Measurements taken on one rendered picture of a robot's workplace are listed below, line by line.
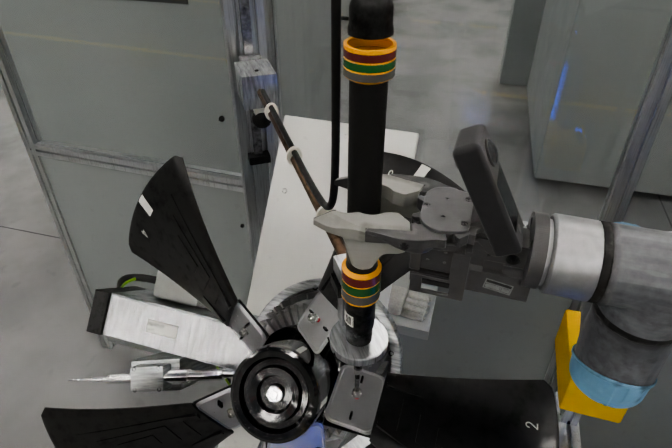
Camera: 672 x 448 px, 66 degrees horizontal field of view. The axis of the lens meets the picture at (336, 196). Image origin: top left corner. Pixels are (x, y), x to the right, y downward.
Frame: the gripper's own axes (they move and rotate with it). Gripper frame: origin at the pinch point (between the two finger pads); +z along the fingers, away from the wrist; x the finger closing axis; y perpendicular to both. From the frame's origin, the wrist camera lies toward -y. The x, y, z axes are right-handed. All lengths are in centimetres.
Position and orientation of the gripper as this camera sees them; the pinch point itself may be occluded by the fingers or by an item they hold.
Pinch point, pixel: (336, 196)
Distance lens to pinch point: 51.4
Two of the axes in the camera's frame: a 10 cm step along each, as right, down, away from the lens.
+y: -0.1, 8.2, 5.7
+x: 2.9, -5.4, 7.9
